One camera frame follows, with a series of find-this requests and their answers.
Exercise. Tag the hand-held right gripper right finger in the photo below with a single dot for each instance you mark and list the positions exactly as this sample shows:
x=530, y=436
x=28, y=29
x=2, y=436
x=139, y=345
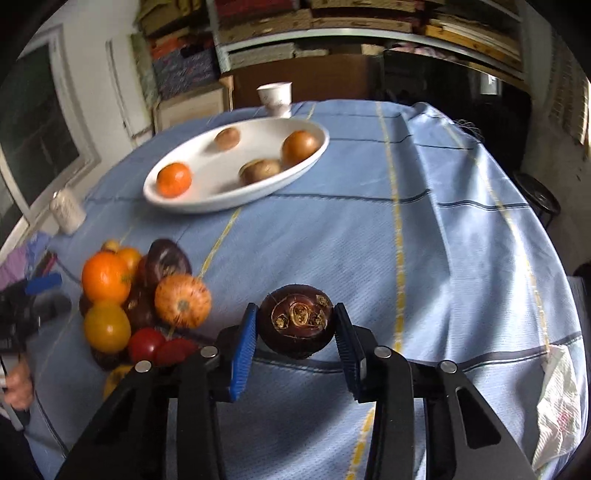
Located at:
x=346, y=350

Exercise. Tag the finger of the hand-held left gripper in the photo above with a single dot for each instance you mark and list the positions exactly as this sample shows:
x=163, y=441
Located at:
x=44, y=283

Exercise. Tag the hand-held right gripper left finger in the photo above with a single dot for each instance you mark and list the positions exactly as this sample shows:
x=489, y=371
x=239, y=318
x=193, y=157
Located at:
x=244, y=350

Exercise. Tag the dark brown water chestnut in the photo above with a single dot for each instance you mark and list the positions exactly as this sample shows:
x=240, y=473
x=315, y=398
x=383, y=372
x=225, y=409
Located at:
x=295, y=323

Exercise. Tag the wrinkled striped orange tangerine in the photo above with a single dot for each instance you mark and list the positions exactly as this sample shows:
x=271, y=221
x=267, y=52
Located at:
x=182, y=300

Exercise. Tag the white oval bowl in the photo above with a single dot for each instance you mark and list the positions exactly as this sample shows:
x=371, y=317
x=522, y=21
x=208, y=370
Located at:
x=203, y=152

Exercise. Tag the person's left hand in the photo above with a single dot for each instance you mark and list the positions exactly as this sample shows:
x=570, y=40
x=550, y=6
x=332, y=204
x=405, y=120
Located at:
x=18, y=387

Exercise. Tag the purple cloth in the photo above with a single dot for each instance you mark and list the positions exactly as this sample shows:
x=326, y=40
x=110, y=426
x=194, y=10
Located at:
x=18, y=263

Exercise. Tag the yellow orange round fruit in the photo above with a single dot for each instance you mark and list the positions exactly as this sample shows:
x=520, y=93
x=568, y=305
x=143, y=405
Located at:
x=107, y=326

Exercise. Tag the small yellow fruit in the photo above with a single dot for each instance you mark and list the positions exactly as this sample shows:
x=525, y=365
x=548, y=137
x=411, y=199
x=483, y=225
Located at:
x=111, y=245

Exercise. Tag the small orange fruit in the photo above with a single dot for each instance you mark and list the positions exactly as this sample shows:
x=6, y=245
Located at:
x=131, y=259

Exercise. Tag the blue striped tablecloth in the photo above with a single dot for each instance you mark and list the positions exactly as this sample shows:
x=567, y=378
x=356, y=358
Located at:
x=323, y=230

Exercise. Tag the white framed window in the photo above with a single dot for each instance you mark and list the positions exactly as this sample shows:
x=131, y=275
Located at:
x=41, y=134

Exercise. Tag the smooth orange tangerine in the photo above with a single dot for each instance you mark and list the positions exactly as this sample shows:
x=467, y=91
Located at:
x=173, y=180

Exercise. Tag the tan brown round fruit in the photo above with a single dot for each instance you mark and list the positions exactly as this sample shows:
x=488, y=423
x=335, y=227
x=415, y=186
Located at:
x=259, y=170

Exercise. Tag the golden brown round fruit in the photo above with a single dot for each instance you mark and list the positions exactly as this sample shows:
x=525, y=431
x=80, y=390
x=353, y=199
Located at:
x=301, y=147

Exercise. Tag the small brown round fruit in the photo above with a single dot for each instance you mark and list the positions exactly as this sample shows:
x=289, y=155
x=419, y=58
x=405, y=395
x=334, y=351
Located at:
x=227, y=138

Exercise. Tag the white crumpled plastic bag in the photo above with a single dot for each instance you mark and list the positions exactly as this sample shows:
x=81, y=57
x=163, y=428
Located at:
x=558, y=406

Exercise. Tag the beige framed panel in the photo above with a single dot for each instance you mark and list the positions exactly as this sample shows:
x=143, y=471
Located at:
x=191, y=110

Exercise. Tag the grey-green mottled board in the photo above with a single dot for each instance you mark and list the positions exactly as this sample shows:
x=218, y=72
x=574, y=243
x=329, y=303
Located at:
x=143, y=69

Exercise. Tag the black round stool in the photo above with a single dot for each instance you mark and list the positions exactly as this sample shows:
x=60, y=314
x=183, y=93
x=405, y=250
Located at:
x=535, y=194

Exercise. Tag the white printed paper cup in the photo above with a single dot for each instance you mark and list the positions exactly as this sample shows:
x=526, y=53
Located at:
x=275, y=99

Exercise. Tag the stack of blue patterned boxes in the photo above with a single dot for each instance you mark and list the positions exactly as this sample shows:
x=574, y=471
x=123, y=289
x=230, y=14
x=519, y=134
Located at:
x=184, y=71

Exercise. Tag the brown wooden cabinet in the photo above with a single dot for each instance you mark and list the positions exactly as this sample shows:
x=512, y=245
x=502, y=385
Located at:
x=318, y=76

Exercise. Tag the glossy black panel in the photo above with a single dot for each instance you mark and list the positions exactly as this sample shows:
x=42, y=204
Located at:
x=443, y=83

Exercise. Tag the pile of cardboard boxes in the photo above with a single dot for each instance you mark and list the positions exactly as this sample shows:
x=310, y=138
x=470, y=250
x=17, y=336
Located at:
x=166, y=18

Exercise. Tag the pink cloth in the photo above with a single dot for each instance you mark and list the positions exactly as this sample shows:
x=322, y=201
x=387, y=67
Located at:
x=415, y=47

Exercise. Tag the white metal shelf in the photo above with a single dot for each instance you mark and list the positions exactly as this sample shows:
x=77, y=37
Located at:
x=351, y=38

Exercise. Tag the stack of woven boxes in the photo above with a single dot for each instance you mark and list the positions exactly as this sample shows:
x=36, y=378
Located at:
x=351, y=18

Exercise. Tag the beige woven blind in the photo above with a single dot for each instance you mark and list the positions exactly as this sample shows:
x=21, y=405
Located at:
x=570, y=97

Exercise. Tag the white wall rail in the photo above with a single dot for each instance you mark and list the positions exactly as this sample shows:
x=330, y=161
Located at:
x=117, y=87

